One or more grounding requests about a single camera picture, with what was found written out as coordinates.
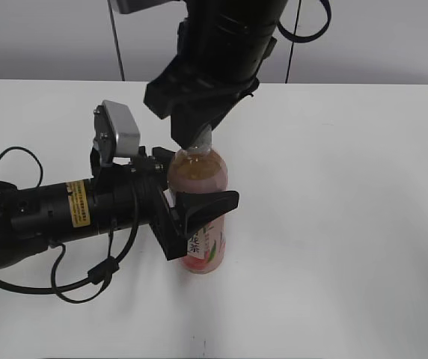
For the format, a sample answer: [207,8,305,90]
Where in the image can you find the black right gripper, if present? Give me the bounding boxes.
[144,20,276,149]

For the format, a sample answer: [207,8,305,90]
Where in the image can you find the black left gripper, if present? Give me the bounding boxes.
[90,146,239,261]

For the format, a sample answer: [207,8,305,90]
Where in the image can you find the peach oolong tea bottle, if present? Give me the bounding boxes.
[168,147,228,274]

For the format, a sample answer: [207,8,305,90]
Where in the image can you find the white bottle cap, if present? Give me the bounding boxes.
[187,125,212,154]

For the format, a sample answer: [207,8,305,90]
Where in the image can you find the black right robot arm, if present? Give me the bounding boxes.
[144,1,287,149]

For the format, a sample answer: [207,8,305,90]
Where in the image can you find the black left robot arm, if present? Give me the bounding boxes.
[0,147,239,269]

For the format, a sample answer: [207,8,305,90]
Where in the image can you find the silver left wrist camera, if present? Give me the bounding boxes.
[94,99,141,167]

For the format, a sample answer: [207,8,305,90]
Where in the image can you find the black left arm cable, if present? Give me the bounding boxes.
[0,146,140,302]

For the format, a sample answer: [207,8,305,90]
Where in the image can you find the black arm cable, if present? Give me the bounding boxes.
[276,0,333,44]
[0,146,140,302]

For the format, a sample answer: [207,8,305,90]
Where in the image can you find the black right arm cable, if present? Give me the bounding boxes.
[276,0,333,44]

